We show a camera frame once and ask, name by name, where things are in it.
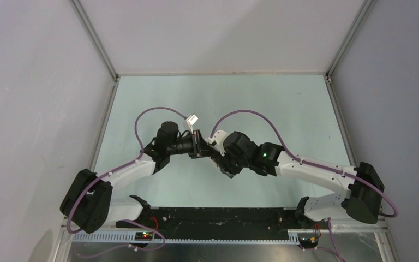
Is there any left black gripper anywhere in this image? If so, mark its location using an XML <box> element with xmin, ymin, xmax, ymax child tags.
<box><xmin>167</xmin><ymin>130</ymin><xmax>217</xmax><ymax>159</ymax></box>

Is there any white red remote control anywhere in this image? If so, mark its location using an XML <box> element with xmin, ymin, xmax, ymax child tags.
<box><xmin>210</xmin><ymin>156</ymin><xmax>222</xmax><ymax>171</ymax></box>

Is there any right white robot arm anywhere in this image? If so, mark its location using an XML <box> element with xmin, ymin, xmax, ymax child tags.
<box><xmin>208</xmin><ymin>130</ymin><xmax>385</xmax><ymax>228</ymax></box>

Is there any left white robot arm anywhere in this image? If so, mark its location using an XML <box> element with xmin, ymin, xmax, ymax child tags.
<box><xmin>60</xmin><ymin>121</ymin><xmax>228</xmax><ymax>234</ymax></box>

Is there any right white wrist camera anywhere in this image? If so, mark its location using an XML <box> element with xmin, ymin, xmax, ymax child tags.
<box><xmin>207</xmin><ymin>130</ymin><xmax>228</xmax><ymax>156</ymax></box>

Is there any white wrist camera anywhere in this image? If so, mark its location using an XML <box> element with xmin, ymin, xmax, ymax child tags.
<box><xmin>184</xmin><ymin>114</ymin><xmax>199</xmax><ymax>133</ymax></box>
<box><xmin>207</xmin><ymin>130</ymin><xmax>228</xmax><ymax>156</ymax></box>

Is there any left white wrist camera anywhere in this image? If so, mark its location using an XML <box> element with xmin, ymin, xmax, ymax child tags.
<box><xmin>184</xmin><ymin>114</ymin><xmax>199</xmax><ymax>133</ymax></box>

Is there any white slotted cable duct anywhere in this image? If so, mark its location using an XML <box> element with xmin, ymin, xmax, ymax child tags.
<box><xmin>72</xmin><ymin>231</ymin><xmax>299</xmax><ymax>245</ymax></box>

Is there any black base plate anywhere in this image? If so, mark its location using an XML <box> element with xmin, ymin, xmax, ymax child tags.
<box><xmin>137</xmin><ymin>206</ymin><xmax>319</xmax><ymax>241</ymax></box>

